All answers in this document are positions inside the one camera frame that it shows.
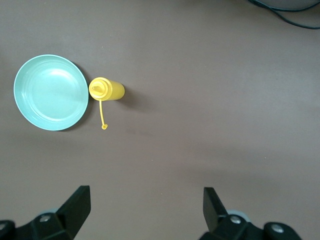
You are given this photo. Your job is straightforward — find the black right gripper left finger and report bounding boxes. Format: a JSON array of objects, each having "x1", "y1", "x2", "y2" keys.
[{"x1": 0, "y1": 185, "x2": 91, "y2": 240}]

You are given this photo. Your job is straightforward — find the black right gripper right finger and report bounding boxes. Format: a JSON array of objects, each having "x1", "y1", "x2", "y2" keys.
[{"x1": 199, "y1": 187, "x2": 301, "y2": 240}]

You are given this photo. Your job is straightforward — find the yellow mustard squeeze bottle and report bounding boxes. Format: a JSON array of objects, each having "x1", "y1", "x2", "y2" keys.
[{"x1": 88, "y1": 76, "x2": 125, "y2": 131}]

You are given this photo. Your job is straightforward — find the mint green plate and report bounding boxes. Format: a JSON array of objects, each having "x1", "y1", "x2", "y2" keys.
[{"x1": 13, "y1": 54, "x2": 89, "y2": 132}]

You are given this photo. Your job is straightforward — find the long black cable loop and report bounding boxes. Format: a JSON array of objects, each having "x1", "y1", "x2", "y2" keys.
[{"x1": 247, "y1": 0, "x2": 320, "y2": 30}]

